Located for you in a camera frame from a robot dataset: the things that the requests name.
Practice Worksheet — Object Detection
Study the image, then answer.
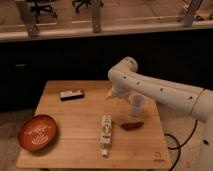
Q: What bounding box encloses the black and white eraser block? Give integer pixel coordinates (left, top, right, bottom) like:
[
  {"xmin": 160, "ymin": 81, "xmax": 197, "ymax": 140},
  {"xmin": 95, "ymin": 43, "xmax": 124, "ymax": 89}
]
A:
[{"xmin": 60, "ymin": 89, "xmax": 84, "ymax": 101}]

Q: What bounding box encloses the black office chair right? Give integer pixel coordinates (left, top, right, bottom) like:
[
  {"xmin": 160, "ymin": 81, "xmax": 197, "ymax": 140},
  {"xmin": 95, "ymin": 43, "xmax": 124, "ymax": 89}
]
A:
[{"xmin": 72, "ymin": 0, "xmax": 104, "ymax": 13}]

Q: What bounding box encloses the clear plastic cup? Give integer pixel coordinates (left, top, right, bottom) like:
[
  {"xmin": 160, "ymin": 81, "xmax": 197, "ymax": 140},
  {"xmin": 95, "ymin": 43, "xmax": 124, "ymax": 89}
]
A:
[{"xmin": 131, "ymin": 95, "xmax": 147, "ymax": 117}]

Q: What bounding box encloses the black office chair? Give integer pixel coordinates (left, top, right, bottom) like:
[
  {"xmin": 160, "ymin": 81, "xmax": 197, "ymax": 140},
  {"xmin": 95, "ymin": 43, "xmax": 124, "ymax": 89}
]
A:
[
  {"xmin": 26, "ymin": 0, "xmax": 57, "ymax": 23},
  {"xmin": 72, "ymin": 0, "xmax": 104, "ymax": 13}
]

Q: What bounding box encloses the white bottle with label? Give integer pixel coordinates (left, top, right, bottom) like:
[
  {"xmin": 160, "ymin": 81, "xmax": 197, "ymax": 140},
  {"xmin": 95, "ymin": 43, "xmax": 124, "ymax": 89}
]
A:
[{"xmin": 100, "ymin": 115, "xmax": 112, "ymax": 157}]

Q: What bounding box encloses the metal frame post left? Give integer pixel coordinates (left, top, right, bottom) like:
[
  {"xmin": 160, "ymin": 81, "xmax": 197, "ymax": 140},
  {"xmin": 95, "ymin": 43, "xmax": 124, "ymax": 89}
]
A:
[{"xmin": 15, "ymin": 0, "xmax": 39, "ymax": 37}]

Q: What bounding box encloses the black office chair left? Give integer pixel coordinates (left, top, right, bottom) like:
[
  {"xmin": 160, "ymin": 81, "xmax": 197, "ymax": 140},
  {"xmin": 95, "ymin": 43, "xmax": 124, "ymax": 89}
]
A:
[{"xmin": 26, "ymin": 0, "xmax": 57, "ymax": 23}]

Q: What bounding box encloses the metal frame post middle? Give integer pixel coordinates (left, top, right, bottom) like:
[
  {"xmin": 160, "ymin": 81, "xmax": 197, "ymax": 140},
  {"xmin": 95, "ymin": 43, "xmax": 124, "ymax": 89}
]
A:
[{"xmin": 91, "ymin": 0, "xmax": 101, "ymax": 33}]

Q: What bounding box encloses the metal frame post right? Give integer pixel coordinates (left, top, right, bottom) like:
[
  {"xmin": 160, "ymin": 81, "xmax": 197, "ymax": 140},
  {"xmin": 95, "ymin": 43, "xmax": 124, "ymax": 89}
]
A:
[{"xmin": 182, "ymin": 0, "xmax": 203, "ymax": 27}]

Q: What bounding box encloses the black cable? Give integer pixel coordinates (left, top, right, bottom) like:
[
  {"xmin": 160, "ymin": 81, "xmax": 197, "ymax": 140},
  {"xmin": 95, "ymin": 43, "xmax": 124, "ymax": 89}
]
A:
[{"xmin": 164, "ymin": 119, "xmax": 199, "ymax": 171}]

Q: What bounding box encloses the metal frame post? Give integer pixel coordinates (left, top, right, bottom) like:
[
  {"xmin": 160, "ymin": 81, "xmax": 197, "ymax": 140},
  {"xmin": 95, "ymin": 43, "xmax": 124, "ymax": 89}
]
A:
[
  {"xmin": 182, "ymin": 0, "xmax": 203, "ymax": 27},
  {"xmin": 15, "ymin": 0, "xmax": 39, "ymax": 37},
  {"xmin": 91, "ymin": 0, "xmax": 101, "ymax": 33}
]

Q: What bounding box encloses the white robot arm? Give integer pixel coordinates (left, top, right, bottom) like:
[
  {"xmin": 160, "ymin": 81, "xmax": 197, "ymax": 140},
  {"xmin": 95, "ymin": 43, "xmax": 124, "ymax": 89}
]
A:
[{"xmin": 107, "ymin": 57, "xmax": 213, "ymax": 171}]

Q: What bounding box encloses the orange round bowl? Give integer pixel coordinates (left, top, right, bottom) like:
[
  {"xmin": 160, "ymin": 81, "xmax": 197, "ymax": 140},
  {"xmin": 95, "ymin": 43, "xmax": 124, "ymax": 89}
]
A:
[{"xmin": 18, "ymin": 115, "xmax": 57, "ymax": 151}]

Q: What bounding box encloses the dark red dried pepper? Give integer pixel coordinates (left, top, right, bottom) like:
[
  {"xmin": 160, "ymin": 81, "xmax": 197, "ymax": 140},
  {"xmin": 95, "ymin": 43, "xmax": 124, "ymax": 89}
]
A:
[{"xmin": 120, "ymin": 122, "xmax": 144, "ymax": 131}]

